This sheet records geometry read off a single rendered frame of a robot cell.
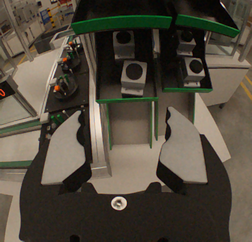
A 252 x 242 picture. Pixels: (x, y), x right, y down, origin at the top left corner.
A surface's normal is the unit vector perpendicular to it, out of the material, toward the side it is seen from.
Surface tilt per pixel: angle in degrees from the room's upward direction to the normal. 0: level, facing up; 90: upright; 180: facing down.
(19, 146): 0
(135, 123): 45
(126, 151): 0
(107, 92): 25
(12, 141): 0
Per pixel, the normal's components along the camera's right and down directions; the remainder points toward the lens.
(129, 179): -0.06, -0.55
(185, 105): -0.04, 0.21
